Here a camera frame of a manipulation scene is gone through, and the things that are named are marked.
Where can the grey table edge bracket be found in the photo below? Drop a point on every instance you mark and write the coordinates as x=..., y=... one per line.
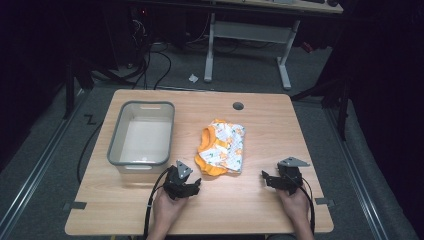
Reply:
x=76, y=205
x=325, y=201

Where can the person's right hand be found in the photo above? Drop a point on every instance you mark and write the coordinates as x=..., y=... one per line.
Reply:
x=296, y=205

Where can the person's left hand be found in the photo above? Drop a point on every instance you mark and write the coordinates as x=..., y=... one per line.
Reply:
x=166, y=208

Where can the metal floor rail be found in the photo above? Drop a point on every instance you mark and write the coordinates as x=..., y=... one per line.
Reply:
x=36, y=166
x=358, y=173

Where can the white paper scrap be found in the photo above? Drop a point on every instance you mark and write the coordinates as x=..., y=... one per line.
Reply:
x=193, y=78

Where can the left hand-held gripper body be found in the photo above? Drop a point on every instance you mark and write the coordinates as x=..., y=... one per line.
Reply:
x=178, y=185

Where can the white bin with grey rim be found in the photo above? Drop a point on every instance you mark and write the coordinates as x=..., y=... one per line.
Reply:
x=143, y=140

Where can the white-framed wooden desk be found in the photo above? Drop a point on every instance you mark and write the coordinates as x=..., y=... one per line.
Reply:
x=253, y=31

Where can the black metal stand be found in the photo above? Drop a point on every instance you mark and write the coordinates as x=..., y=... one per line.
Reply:
x=69, y=90
x=341, y=106

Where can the orange and white printed garment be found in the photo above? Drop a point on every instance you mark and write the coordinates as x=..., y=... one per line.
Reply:
x=221, y=146

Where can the small red object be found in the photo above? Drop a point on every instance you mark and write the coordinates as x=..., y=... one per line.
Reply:
x=307, y=47

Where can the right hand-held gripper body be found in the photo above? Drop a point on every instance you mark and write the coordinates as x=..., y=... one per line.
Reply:
x=288, y=176

